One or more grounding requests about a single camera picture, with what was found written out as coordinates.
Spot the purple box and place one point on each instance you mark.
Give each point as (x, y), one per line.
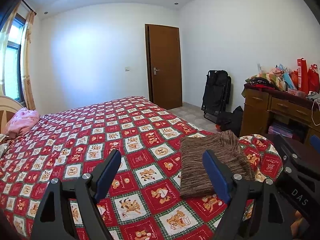
(280, 130)

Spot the brown wooden desk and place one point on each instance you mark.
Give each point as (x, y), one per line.
(282, 105)

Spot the white patterned cloth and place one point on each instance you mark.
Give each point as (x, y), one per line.
(3, 145)

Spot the window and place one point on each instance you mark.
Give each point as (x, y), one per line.
(13, 72)

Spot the person's right hand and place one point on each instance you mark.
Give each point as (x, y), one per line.
(300, 230)

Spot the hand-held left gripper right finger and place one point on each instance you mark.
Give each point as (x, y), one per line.
(216, 175)

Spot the pale sheer curtain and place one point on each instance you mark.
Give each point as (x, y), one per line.
(3, 62)

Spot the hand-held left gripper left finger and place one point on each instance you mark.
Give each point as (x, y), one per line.
(107, 177)

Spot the dark curtain rod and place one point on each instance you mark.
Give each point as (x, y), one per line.
(30, 8)

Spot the black bag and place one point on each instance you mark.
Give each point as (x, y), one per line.
(232, 122)

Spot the brown wooden door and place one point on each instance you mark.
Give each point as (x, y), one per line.
(165, 67)

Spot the pink cloth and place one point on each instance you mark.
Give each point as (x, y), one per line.
(23, 122)

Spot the wide red gift bag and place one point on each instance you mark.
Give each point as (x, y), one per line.
(313, 80)

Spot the beige wooden headboard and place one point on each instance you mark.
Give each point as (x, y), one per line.
(7, 107)

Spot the blue paper bag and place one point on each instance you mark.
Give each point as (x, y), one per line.
(290, 81)

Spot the pink tissue box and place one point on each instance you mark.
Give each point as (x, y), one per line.
(296, 92)

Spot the red checkered printed blanket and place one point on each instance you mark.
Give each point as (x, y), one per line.
(87, 130)

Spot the pile of colourful clothes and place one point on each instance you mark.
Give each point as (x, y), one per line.
(262, 80)

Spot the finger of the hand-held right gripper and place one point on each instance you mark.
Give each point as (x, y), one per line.
(292, 163)
(315, 143)

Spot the brown knit sweater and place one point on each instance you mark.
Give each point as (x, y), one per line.
(197, 160)

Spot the tall red gift bag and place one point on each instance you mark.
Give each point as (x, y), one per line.
(303, 75)

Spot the black folding chair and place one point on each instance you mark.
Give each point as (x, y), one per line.
(215, 92)

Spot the yellow patterned curtain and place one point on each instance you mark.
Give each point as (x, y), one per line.
(28, 67)

